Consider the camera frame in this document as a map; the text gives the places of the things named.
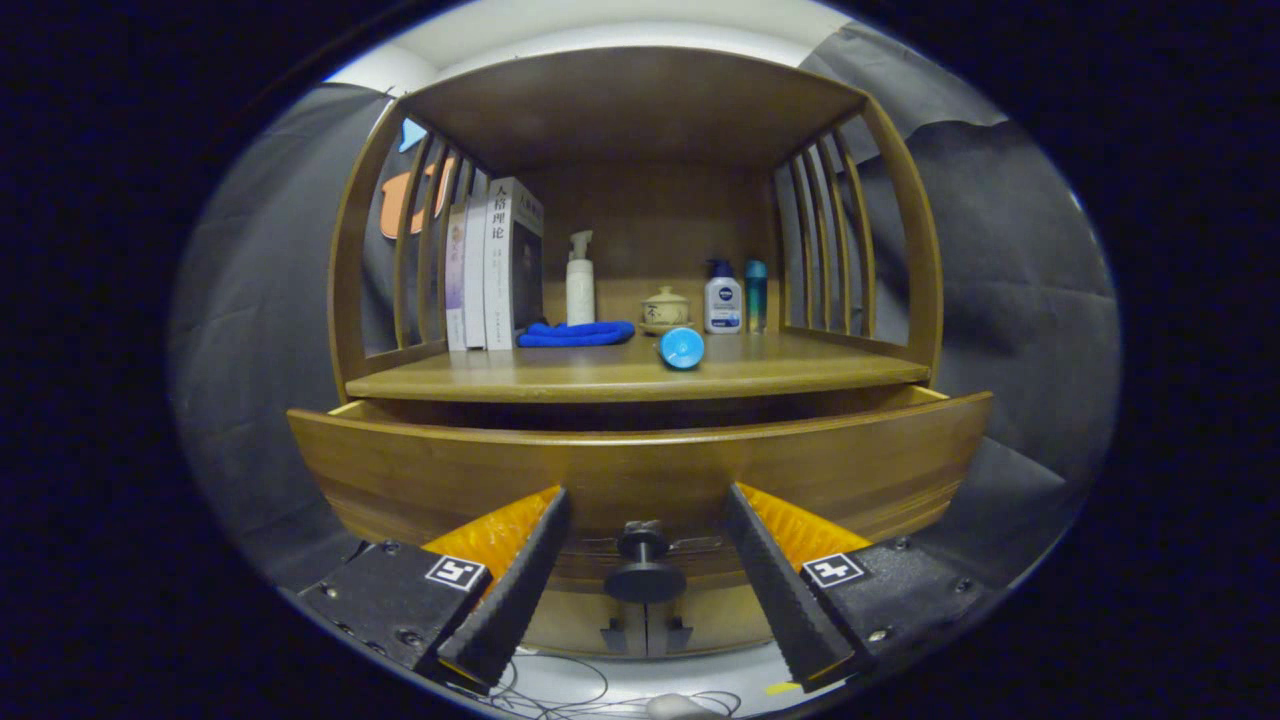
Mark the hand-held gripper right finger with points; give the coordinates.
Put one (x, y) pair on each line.
(785, 590)

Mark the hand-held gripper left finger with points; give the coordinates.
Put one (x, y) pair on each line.
(515, 590)

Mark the black drawer knob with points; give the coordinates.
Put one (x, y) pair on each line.
(645, 580)

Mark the wooden drawer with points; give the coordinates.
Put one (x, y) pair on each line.
(640, 470)

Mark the blue cosmetic tube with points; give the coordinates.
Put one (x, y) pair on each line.
(682, 349)

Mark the wooden cabinet door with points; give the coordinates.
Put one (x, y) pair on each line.
(725, 620)
(570, 625)

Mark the wooden countertop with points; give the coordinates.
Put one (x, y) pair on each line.
(800, 362)

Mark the wooden cabinet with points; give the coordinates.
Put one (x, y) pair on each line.
(660, 220)

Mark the yellow floor tape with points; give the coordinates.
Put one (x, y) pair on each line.
(782, 688)

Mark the blue cloth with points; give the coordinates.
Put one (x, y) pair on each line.
(575, 335)

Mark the teal slim bottle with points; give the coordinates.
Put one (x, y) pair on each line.
(756, 300)

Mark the white lotion bottle blue cap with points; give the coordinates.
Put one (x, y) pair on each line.
(722, 305)

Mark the white pump bottle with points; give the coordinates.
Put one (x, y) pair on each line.
(580, 295)

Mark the beige lidded tea cup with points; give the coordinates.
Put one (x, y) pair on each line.
(665, 310)

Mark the thin purple book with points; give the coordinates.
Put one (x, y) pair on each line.
(455, 290)

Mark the thin white book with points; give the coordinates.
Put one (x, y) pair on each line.
(475, 280)

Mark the large white book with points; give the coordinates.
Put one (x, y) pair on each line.
(498, 270)

